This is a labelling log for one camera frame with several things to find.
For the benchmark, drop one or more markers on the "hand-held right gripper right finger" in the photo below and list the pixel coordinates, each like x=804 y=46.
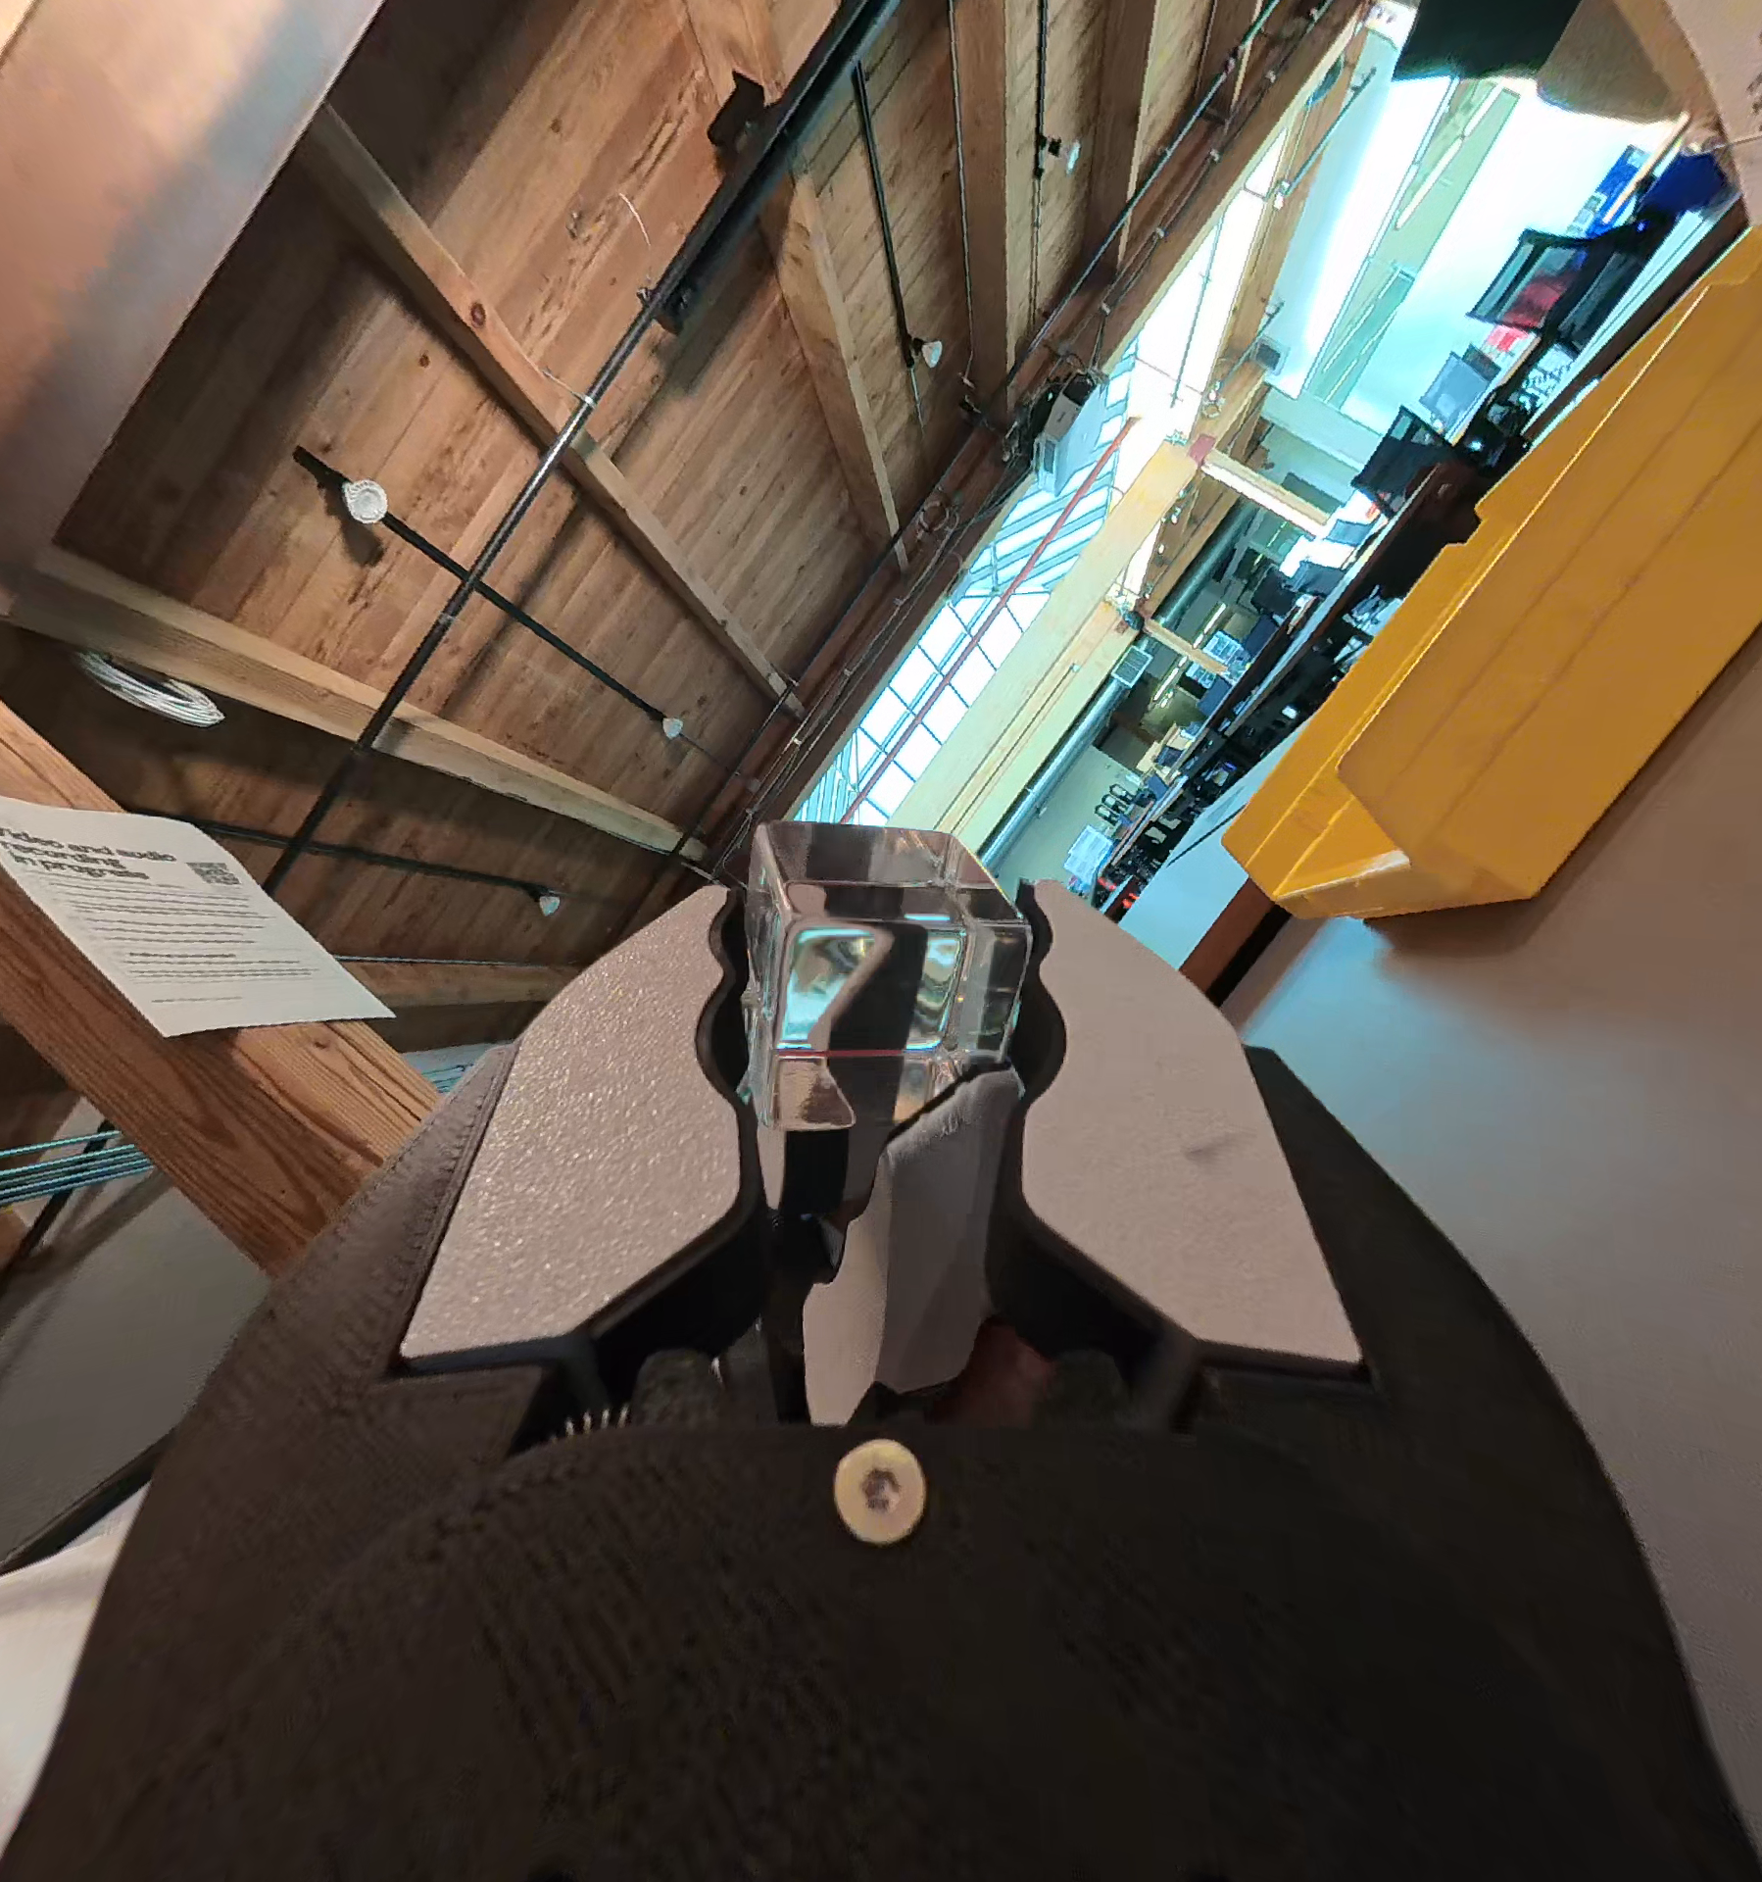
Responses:
x=1190 y=1178

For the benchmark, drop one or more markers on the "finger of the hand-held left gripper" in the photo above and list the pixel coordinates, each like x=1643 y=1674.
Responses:
x=925 y=1236

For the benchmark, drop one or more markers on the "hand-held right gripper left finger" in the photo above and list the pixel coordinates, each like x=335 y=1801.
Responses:
x=573 y=1178

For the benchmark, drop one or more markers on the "clear plastic piece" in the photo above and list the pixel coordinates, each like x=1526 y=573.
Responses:
x=882 y=956

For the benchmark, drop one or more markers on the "yellow plastic bin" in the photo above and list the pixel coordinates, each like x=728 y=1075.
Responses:
x=1588 y=647

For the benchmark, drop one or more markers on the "person's left hand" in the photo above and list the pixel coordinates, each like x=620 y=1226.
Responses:
x=999 y=1377

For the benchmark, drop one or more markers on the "wooden beam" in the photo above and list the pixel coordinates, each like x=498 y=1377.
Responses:
x=147 y=1059

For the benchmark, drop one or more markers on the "white paper notice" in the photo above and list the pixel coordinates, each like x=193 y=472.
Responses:
x=147 y=913

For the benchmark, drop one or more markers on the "printed instruction sheet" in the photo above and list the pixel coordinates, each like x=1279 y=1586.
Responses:
x=1748 y=44

